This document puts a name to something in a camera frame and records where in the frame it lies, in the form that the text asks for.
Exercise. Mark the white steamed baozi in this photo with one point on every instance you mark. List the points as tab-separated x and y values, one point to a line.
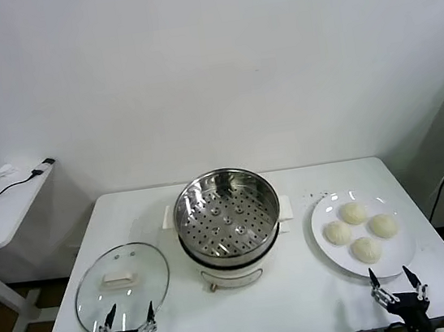
353	213
366	250
383	226
337	234

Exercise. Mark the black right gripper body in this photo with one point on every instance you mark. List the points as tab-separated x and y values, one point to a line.
410	307

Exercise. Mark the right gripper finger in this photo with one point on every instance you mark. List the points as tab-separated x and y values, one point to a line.
421	293
383	297

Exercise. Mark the white side table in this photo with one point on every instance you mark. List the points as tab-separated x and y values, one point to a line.
3	211

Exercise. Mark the round glass pot lid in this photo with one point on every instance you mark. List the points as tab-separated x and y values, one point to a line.
149	265

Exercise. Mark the large white plate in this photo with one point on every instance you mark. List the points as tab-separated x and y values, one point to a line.
398	257

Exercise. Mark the cream electric cooker base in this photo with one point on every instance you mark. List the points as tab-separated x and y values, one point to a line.
228	275

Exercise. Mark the small white plastic object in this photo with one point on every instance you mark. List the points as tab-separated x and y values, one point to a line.
5	170

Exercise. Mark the stainless steel steamer basket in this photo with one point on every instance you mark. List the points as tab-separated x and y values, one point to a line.
194	202

